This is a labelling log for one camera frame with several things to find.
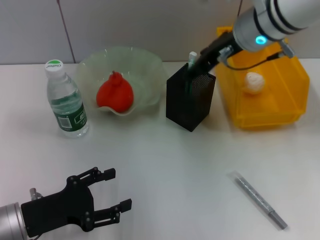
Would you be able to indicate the orange fruit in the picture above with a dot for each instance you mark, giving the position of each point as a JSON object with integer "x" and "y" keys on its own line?
{"x": 115, "y": 95}

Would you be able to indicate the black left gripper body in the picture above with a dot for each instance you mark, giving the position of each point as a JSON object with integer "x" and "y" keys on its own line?
{"x": 57, "y": 210}

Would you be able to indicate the white paper ball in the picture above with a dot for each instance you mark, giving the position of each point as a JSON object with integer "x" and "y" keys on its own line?
{"x": 253, "y": 82}

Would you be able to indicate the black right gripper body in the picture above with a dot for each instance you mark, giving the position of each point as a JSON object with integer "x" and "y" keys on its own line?
{"x": 222, "y": 47}

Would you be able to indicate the silver left gripper connector stub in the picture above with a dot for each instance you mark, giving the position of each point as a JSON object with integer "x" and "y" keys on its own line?
{"x": 34, "y": 193}

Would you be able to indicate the clear water bottle green label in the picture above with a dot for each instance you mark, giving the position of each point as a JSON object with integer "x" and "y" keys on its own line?
{"x": 67, "y": 110}

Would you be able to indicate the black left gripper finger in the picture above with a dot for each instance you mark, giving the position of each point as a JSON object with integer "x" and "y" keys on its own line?
{"x": 126, "y": 205}
{"x": 110, "y": 173}

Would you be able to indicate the yellow plastic bin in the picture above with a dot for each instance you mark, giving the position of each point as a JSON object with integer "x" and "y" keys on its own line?
{"x": 275, "y": 110}

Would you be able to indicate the black mesh pen holder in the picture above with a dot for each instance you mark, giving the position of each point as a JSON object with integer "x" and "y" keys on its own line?
{"x": 185, "y": 112}

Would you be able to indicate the pale green wavy fruit bowl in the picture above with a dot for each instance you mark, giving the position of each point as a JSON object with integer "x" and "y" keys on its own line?
{"x": 145, "y": 75}

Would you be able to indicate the grey pen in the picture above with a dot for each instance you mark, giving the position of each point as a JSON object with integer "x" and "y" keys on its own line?
{"x": 257, "y": 198}

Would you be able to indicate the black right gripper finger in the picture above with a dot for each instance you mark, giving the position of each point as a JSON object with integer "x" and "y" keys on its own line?
{"x": 203, "y": 66}

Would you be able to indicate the green utility knife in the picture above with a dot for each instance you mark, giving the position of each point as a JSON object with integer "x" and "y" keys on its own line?
{"x": 192, "y": 58}

